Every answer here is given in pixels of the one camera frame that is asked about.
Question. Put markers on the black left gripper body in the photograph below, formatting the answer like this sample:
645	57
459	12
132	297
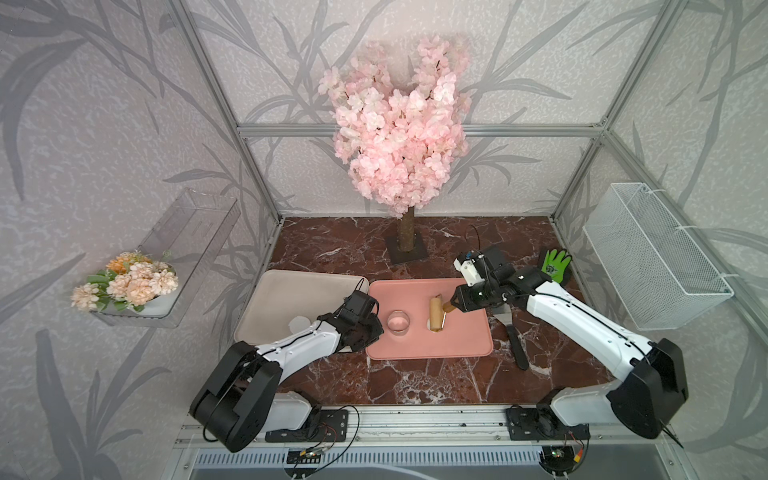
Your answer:
368	332

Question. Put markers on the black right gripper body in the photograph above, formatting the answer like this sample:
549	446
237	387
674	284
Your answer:
481	294

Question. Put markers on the wooden rolling pin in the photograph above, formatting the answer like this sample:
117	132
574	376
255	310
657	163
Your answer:
438	311

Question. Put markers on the pink silicone mat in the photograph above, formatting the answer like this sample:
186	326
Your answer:
463	335

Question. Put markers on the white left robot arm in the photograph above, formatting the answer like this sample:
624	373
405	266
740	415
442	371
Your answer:
240	398

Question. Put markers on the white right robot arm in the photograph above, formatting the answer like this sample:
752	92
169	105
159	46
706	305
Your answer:
649	385

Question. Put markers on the green work glove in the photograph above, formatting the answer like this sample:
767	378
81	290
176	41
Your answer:
556	264

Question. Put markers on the beige silicone mat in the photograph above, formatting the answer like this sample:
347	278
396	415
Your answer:
282	295

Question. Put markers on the artificial cherry blossom tree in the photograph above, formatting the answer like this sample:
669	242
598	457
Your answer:
400	144

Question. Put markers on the peach artificial flower bouquet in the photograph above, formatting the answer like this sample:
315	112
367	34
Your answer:
130	281

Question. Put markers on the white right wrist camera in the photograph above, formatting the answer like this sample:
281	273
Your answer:
465	264

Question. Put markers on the metal spatula black handle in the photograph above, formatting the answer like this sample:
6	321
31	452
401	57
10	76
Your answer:
504	315

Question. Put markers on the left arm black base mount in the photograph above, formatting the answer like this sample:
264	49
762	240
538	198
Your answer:
318	423

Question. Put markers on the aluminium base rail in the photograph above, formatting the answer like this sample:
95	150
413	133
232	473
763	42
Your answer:
431	442

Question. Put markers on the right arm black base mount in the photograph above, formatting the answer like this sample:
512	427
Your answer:
539	423

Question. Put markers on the white wire mesh basket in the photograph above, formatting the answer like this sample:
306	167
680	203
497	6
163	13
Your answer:
662	276

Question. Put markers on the clear plastic wall shelf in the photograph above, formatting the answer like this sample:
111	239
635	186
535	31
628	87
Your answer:
189	237

